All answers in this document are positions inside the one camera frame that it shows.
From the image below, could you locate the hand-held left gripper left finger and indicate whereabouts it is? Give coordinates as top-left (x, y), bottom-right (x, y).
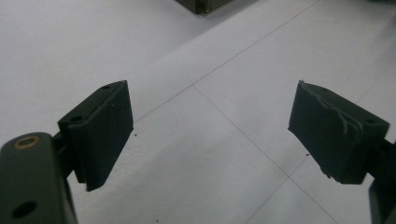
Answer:
top-left (57, 79), bottom-right (135, 192)

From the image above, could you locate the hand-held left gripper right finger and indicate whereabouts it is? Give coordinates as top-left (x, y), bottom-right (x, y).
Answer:
top-left (288, 79), bottom-right (390, 185)

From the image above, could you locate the smoky transparent plastic drawer cabinet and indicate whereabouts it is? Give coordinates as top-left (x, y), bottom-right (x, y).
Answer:
top-left (175, 0), bottom-right (235, 16)

